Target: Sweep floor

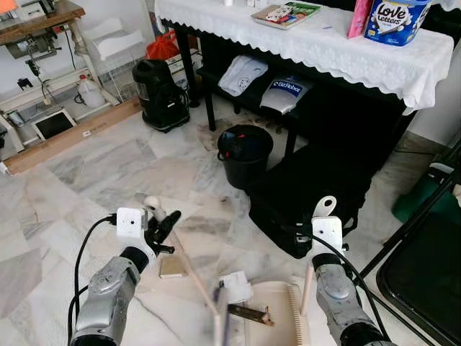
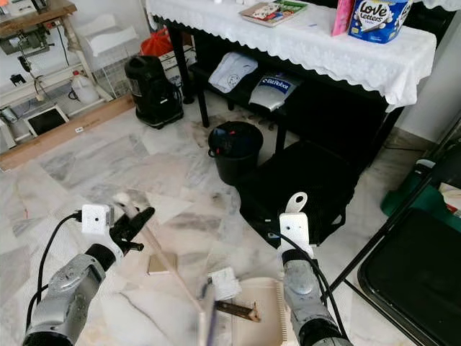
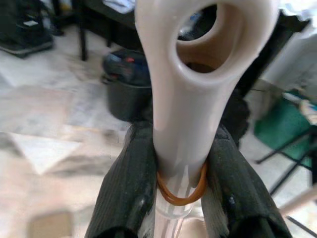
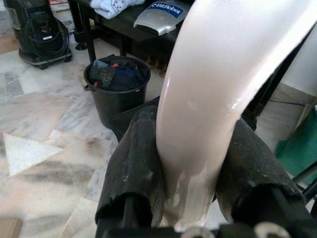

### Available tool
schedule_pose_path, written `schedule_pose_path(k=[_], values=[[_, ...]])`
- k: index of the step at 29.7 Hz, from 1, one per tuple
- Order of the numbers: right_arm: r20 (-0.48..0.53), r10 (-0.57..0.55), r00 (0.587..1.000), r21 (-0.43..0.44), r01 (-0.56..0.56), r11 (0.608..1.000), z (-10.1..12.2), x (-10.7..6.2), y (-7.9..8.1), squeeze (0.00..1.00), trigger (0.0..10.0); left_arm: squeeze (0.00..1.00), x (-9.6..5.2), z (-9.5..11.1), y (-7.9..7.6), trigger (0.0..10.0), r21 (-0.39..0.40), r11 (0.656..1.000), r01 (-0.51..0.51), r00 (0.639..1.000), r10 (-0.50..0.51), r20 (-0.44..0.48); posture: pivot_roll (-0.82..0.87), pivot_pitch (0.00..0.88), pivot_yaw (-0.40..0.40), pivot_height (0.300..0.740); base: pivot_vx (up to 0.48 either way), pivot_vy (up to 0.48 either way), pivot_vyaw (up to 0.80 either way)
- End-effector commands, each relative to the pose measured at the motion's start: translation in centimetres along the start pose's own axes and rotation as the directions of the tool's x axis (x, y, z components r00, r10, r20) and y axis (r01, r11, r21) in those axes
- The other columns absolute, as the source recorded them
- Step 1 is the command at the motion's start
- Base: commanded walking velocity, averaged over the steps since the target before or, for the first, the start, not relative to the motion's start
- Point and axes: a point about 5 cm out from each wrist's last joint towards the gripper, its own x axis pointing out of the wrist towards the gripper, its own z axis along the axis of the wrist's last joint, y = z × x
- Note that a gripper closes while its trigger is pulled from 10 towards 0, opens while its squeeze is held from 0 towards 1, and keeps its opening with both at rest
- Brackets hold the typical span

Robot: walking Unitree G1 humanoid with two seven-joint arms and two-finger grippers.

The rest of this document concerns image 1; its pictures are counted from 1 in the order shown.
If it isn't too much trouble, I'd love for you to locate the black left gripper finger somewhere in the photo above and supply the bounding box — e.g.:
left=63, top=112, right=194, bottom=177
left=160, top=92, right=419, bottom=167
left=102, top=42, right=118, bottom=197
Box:
left=156, top=210, right=182, bottom=240

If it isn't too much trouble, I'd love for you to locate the cream long-handled broom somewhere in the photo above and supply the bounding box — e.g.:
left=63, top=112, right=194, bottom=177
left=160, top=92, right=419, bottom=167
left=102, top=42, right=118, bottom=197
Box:
left=143, top=195, right=233, bottom=346

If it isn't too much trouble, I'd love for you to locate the cream long-handled dustpan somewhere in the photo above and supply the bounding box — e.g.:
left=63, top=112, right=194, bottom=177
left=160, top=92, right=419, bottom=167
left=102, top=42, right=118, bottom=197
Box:
left=243, top=195, right=338, bottom=346

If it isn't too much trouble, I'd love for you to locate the tan cardboard scrap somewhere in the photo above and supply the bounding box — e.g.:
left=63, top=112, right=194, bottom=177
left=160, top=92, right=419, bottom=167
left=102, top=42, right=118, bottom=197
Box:
left=159, top=256, right=189, bottom=279

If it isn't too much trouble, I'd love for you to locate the white crumpled paper scrap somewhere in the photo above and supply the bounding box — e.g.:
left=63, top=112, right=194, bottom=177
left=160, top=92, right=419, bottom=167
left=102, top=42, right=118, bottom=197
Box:
left=219, top=272, right=254, bottom=304

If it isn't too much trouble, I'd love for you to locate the black round waste bin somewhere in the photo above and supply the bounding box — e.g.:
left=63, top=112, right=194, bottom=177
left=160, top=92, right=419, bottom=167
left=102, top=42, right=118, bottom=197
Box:
left=217, top=124, right=274, bottom=190

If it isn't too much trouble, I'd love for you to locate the brown stick scrap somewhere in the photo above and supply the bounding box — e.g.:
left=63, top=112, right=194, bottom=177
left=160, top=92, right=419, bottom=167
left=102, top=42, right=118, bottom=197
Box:
left=228, top=303, right=275, bottom=327

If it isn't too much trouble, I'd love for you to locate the black canister vacuum cleaner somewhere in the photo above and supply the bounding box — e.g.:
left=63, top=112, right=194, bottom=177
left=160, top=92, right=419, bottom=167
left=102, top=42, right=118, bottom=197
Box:
left=132, top=58, right=191, bottom=133

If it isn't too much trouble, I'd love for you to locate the long wooden plank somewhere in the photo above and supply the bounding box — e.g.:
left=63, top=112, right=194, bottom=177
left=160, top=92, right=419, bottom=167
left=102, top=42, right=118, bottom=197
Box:
left=2, top=97, right=143, bottom=176

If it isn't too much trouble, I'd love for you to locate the black fabric case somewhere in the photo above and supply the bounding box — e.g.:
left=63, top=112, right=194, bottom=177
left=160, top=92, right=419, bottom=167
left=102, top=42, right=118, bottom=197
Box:
left=247, top=143, right=377, bottom=260

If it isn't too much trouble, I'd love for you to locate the white framed dark tablet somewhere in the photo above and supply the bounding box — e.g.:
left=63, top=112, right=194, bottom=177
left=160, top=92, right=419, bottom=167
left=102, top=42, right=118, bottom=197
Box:
left=32, top=108, right=77, bottom=142

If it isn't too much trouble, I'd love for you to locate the white plastic jug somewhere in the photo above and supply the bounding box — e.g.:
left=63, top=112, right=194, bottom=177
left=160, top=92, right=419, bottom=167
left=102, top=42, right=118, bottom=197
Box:
left=75, top=74, right=107, bottom=110

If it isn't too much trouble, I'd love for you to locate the green plastic container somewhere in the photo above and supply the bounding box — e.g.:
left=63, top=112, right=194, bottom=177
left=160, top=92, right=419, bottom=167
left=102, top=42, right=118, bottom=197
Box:
left=392, top=163, right=461, bottom=226

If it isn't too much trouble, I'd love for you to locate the black folding chair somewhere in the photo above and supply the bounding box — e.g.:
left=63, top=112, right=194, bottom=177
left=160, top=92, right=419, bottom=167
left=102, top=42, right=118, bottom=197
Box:
left=359, top=144, right=461, bottom=346

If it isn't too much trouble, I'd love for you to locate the plain white bag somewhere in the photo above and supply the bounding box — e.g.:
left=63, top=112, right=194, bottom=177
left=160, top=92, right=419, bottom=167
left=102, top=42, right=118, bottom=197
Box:
left=218, top=55, right=269, bottom=97

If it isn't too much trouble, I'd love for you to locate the red plastic bag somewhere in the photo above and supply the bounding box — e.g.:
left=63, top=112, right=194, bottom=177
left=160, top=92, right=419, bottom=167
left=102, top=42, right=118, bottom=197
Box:
left=146, top=32, right=182, bottom=63

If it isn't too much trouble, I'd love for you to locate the white bag with blue print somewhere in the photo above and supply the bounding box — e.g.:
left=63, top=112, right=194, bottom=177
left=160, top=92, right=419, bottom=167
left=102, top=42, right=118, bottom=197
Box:
left=259, top=74, right=313, bottom=115

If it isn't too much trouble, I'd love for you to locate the table with white lace cloth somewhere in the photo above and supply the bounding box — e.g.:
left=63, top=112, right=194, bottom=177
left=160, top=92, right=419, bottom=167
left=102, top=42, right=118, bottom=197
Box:
left=154, top=0, right=455, bottom=154

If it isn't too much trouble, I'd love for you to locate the colourful picture book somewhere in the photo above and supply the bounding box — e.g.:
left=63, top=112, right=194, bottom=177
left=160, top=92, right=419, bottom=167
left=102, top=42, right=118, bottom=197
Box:
left=251, top=1, right=323, bottom=30

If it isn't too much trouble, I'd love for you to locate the sewing machine table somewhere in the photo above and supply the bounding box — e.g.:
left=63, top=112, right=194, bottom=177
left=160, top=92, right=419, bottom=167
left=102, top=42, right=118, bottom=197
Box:
left=0, top=0, right=122, bottom=152

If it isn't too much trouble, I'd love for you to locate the pink carton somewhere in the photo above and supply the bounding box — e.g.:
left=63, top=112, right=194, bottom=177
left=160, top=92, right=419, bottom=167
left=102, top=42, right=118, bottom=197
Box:
left=347, top=0, right=374, bottom=39

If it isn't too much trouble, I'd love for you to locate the blue Love Letters box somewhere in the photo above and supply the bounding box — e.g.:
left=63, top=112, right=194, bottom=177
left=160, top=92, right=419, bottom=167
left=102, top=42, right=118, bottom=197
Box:
left=363, top=0, right=432, bottom=47

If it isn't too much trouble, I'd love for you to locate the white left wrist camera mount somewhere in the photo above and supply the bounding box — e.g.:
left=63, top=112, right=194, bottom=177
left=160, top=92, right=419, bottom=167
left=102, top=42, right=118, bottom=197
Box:
left=115, top=208, right=149, bottom=253

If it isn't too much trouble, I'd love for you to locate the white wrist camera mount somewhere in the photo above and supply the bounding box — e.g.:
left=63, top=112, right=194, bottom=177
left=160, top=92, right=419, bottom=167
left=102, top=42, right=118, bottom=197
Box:
left=311, top=216, right=345, bottom=264
left=115, top=208, right=149, bottom=253

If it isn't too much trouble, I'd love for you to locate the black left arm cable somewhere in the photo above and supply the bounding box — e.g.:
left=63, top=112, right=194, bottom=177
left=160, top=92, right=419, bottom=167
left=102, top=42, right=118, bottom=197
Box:
left=67, top=213, right=117, bottom=340

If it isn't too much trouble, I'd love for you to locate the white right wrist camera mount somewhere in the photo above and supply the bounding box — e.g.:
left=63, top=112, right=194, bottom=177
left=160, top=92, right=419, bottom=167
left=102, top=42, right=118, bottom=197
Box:
left=311, top=216, right=345, bottom=264

